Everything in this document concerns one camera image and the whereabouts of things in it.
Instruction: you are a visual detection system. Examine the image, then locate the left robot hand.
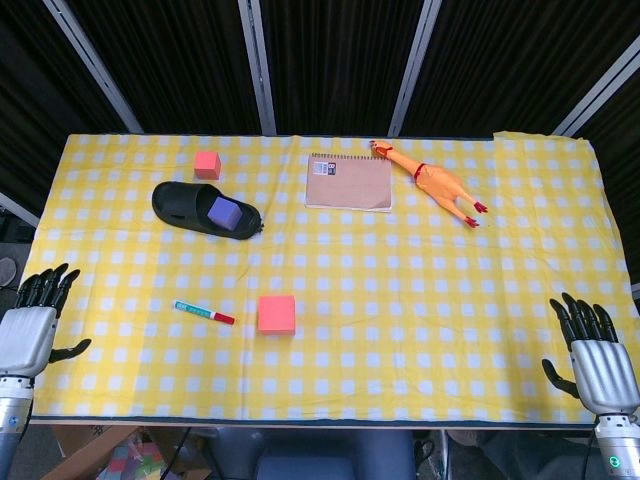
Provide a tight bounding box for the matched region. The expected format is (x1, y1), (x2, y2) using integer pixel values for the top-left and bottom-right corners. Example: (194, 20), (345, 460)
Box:
(0, 263), (93, 378)

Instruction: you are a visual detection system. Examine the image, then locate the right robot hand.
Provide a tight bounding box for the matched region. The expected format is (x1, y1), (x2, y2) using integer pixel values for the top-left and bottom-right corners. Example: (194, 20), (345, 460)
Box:
(541, 292), (640, 414)

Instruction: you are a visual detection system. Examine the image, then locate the green and red marker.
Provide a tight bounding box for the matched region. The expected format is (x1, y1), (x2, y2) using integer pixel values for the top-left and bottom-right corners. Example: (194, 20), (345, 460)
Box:
(173, 299), (236, 326)

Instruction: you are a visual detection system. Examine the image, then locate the large pink foam cube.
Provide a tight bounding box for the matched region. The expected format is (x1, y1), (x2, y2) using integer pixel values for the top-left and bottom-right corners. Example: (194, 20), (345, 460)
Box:
(257, 294), (297, 336)

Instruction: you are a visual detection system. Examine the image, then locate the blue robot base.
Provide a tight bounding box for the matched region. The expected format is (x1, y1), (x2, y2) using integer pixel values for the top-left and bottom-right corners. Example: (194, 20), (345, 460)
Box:
(199, 427), (441, 480)

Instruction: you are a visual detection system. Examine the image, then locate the purple block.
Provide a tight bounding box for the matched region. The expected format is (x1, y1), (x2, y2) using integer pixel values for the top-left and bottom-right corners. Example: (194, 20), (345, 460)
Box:
(206, 196), (244, 232)

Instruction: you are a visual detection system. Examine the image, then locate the small pink foam cube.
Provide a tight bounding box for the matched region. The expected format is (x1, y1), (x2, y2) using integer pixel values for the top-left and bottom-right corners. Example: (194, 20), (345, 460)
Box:
(193, 151), (222, 181)

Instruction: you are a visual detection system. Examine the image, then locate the cardboard box with foam tiles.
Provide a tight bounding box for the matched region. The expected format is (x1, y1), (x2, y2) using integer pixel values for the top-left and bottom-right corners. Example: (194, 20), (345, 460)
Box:
(52, 424), (201, 480)

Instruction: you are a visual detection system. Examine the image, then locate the black rubber slipper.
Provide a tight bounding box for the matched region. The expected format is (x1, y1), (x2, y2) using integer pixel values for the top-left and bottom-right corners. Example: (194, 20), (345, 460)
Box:
(151, 181), (265, 242)

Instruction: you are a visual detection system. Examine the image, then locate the yellow rubber chicken toy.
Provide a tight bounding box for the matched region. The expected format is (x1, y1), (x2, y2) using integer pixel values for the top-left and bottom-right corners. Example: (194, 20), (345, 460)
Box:
(369, 140), (489, 229)

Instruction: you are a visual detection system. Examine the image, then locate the yellow checkered tablecloth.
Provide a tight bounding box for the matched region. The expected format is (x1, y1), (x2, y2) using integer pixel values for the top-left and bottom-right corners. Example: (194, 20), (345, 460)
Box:
(25, 130), (640, 425)

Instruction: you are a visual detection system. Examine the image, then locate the brown spiral notebook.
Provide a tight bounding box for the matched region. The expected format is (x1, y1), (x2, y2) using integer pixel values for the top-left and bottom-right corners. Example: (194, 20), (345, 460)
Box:
(305, 153), (394, 214)

